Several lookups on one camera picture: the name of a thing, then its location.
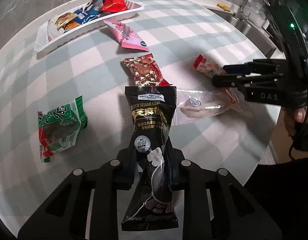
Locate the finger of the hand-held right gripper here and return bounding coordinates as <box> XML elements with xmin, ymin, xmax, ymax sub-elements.
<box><xmin>212</xmin><ymin>73</ymin><xmax>284</xmax><ymax>88</ymax></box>
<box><xmin>222</xmin><ymin>59</ymin><xmax>288</xmax><ymax>75</ymax></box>

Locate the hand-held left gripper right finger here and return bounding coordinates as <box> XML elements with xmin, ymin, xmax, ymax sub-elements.
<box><xmin>166</xmin><ymin>142</ymin><xmax>281</xmax><ymax>240</ymax></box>

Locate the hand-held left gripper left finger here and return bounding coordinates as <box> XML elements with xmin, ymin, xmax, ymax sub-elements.
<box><xmin>18</xmin><ymin>145</ymin><xmax>137</xmax><ymax>240</ymax></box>

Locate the red white strawberry packet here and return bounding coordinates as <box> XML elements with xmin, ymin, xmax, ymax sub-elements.
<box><xmin>193</xmin><ymin>54</ymin><xmax>228</xmax><ymax>79</ymax></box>

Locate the clear bun packet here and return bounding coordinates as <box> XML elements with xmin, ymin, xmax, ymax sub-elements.
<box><xmin>172</xmin><ymin>87</ymin><xmax>243</xmax><ymax>127</ymax></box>

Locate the black snack packet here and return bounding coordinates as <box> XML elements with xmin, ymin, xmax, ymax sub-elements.
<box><xmin>121</xmin><ymin>85</ymin><xmax>179</xmax><ymax>232</ymax></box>

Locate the green snack packet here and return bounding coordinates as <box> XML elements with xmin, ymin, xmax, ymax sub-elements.
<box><xmin>37</xmin><ymin>95</ymin><xmax>88</xmax><ymax>163</ymax></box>

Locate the red heart pattern packet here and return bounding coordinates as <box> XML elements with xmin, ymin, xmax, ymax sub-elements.
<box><xmin>122</xmin><ymin>53</ymin><xmax>170</xmax><ymax>87</ymax></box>

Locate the pink snack packet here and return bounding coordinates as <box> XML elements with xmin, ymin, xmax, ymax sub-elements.
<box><xmin>103</xmin><ymin>19</ymin><xmax>149</xmax><ymax>52</ymax></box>

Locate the red snack packet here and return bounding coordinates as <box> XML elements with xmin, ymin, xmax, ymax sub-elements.
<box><xmin>101</xmin><ymin>0</ymin><xmax>128</xmax><ymax>13</ymax></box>

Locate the white plastic tray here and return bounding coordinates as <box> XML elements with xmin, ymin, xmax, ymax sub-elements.
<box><xmin>34</xmin><ymin>0</ymin><xmax>145</xmax><ymax>53</ymax></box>

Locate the white snack packet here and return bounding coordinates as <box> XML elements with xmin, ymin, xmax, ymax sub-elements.
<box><xmin>45</xmin><ymin>19</ymin><xmax>60</xmax><ymax>44</ymax></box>

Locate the blue snack packet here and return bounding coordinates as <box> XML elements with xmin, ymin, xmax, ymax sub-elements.
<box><xmin>74</xmin><ymin>6</ymin><xmax>101</xmax><ymax>25</ymax></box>

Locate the panda print snack packet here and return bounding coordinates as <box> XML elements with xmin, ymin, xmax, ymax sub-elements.
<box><xmin>84</xmin><ymin>0</ymin><xmax>104</xmax><ymax>13</ymax></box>

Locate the gold bread packet red label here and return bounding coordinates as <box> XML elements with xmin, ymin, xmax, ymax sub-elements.
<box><xmin>55</xmin><ymin>12</ymin><xmax>77</xmax><ymax>29</ymax></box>

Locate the person's right hand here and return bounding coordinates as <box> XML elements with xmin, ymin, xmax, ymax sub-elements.
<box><xmin>284</xmin><ymin>104</ymin><xmax>308</xmax><ymax>138</ymax></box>

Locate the steel sink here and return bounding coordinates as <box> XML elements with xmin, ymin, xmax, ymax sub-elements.
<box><xmin>219</xmin><ymin>7</ymin><xmax>284</xmax><ymax>53</ymax></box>

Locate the white dish basket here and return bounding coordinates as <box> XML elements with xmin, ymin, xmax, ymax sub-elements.
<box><xmin>249</xmin><ymin>2</ymin><xmax>269</xmax><ymax>27</ymax></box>

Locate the steel faucet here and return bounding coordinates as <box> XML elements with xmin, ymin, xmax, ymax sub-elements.
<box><xmin>235</xmin><ymin>0</ymin><xmax>269</xmax><ymax>20</ymax></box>

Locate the person's dark clothing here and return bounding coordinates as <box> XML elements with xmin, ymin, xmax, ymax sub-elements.
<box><xmin>244</xmin><ymin>151</ymin><xmax>308</xmax><ymax>240</ymax></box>

